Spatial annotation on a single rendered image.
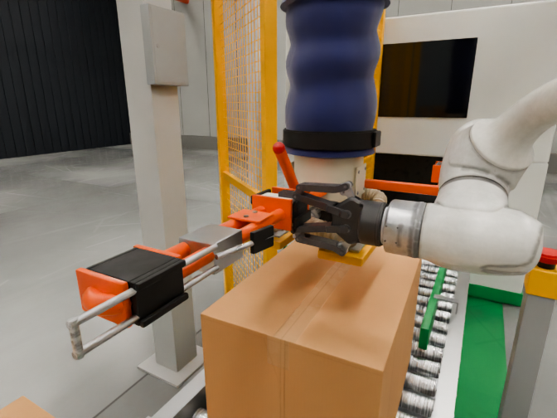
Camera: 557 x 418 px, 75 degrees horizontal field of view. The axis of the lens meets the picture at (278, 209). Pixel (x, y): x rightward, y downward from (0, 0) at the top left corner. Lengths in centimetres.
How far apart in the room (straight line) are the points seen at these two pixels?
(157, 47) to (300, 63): 95
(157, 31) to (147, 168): 58
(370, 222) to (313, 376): 33
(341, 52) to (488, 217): 43
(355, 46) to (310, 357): 62
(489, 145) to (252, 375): 63
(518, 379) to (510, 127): 81
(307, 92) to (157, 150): 102
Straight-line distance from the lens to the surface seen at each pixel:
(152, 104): 171
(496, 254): 57
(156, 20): 171
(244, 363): 85
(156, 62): 167
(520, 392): 129
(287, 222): 66
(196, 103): 1218
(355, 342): 77
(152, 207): 182
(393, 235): 59
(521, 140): 63
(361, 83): 84
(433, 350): 150
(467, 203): 59
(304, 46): 84
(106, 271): 43
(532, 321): 118
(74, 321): 36
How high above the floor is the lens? 139
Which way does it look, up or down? 16 degrees down
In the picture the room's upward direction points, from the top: straight up
